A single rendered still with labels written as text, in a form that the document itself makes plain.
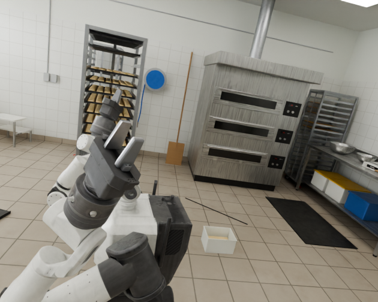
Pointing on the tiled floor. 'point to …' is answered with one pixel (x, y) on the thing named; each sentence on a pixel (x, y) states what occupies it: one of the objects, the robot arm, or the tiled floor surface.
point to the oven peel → (177, 150)
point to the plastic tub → (218, 239)
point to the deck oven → (246, 120)
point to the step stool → (9, 126)
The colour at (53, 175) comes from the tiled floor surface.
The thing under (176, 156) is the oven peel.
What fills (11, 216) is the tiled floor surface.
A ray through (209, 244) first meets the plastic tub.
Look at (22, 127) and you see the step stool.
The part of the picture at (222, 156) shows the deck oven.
